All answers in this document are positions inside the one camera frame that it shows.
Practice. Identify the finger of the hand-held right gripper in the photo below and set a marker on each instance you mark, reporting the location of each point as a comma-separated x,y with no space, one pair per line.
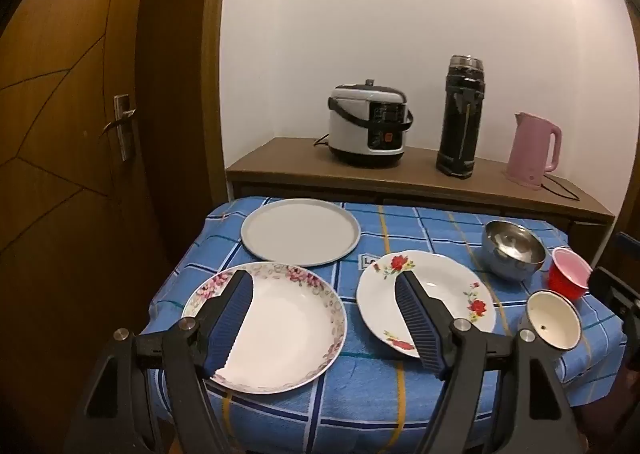
612,291

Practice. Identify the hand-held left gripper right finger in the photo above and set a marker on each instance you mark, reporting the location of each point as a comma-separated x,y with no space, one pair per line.
420,329

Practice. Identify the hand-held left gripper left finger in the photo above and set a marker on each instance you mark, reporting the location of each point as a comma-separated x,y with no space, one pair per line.
232,324

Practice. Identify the red rose white plate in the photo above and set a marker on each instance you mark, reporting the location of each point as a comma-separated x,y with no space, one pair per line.
440,284

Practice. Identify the pink floral white plate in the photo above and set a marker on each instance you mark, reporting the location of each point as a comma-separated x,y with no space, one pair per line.
290,334

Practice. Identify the grey round plate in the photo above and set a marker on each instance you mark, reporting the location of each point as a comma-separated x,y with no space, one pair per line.
300,234

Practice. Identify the stainless steel bowl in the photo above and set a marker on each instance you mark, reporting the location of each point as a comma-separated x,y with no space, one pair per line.
510,244

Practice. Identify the blue checked tablecloth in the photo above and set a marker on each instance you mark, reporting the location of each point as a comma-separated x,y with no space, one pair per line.
425,229

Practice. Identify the pink electric kettle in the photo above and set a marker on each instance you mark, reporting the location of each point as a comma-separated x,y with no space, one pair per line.
527,153

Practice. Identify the wooden sideboard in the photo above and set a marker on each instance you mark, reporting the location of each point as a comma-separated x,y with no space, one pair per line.
280,158

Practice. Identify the black thermos flask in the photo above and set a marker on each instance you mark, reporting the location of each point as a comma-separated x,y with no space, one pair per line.
457,133

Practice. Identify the white rice cooker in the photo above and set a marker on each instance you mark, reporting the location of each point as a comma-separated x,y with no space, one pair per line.
350,133

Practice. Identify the wooden door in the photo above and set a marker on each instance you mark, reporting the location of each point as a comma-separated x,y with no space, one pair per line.
60,184

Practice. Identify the wooden door frame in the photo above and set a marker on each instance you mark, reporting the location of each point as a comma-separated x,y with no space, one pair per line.
180,83

